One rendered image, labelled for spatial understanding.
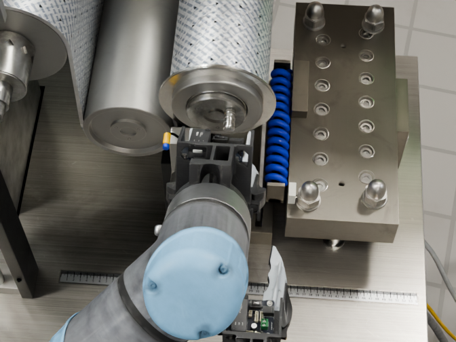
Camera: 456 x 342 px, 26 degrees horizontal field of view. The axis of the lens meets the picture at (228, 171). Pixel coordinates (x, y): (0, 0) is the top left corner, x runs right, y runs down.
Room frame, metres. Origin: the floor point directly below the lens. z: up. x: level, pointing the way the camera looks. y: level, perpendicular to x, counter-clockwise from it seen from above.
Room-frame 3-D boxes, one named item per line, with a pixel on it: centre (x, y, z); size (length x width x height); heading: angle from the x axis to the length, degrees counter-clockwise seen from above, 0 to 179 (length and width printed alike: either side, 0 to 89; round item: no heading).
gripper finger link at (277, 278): (0.54, -0.06, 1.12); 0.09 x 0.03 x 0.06; 167
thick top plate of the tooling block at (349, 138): (0.86, -0.18, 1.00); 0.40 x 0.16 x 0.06; 176
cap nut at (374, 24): (1.01, -0.23, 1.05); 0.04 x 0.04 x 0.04
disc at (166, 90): (0.71, 0.01, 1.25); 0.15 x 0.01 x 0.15; 86
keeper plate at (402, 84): (0.87, -0.27, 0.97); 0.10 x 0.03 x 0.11; 176
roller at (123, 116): (0.84, 0.12, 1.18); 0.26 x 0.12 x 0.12; 176
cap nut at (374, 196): (0.70, -0.21, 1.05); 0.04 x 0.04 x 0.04
